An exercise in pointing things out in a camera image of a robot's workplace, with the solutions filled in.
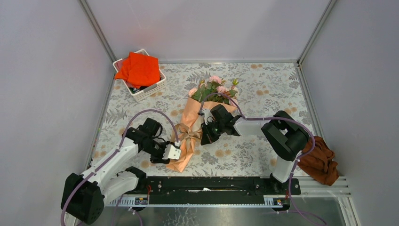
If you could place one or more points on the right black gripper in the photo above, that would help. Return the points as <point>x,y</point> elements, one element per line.
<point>207,137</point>

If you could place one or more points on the tan ribbon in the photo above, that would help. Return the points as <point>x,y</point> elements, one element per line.
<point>184,132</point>

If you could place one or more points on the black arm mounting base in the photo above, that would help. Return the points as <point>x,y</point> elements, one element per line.
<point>154,190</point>

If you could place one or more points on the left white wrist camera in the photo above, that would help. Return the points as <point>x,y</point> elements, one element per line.
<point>172,152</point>

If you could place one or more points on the beige kraft wrapping paper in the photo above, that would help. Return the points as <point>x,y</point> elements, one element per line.
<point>191,119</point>

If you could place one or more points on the brown cloth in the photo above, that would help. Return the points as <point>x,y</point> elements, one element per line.
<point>320,164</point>

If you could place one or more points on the floral patterned table mat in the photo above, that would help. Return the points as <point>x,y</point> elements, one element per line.
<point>263,89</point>

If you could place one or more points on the orange cloth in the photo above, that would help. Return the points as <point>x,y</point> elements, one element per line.
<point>139,70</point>

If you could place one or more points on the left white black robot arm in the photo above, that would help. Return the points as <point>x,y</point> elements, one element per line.
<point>86,194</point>

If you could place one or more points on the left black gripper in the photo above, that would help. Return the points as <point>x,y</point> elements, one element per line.
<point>159,159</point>

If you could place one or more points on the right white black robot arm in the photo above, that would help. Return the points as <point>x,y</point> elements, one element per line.
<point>285,135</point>

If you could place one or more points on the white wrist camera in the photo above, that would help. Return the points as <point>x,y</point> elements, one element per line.
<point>172,152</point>
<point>207,116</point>

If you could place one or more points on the pink fake flower bouquet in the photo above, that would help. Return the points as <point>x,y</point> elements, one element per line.
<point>215,89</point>

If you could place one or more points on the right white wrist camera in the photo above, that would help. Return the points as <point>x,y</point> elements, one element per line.
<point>207,116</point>

